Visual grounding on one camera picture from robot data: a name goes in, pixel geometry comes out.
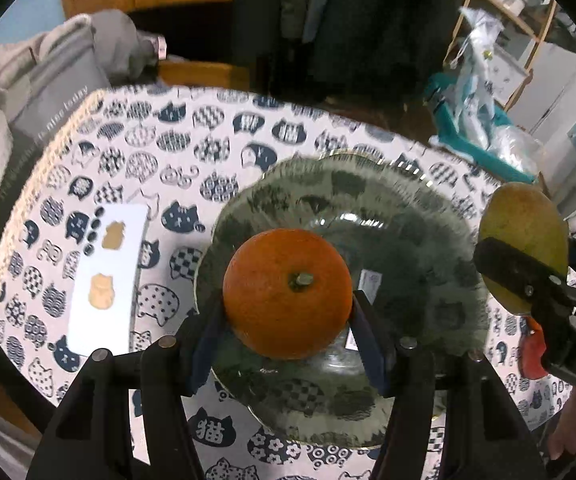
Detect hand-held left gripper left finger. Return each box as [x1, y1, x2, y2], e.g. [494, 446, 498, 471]
[26, 305, 229, 480]

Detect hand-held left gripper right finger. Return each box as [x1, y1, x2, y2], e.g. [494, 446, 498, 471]
[350, 290, 549, 480]

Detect orange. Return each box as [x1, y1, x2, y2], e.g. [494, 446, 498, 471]
[223, 228, 353, 360]

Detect round glass plate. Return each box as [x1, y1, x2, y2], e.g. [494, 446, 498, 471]
[195, 152, 491, 450]

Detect red apple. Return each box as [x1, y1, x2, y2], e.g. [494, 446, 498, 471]
[518, 317, 549, 381]

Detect clear plastic bag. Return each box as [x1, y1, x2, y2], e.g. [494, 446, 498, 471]
[490, 125, 544, 176]

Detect white sticker card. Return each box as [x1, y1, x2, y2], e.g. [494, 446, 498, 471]
[68, 203, 149, 358]

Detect teal plastic bin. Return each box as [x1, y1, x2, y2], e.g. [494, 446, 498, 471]
[425, 72, 539, 183]

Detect white printed plastic bag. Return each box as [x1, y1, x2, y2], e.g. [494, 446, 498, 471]
[450, 7, 499, 146]

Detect cat print tablecloth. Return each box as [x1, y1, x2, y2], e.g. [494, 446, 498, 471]
[0, 85, 576, 480]

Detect wooden shelf rack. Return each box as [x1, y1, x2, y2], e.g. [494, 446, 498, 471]
[443, 0, 559, 111]

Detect dark hanging coats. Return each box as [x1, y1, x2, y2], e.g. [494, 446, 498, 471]
[230, 0, 461, 106]

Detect grey storage box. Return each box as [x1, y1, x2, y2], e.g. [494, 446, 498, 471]
[8, 25, 113, 141]

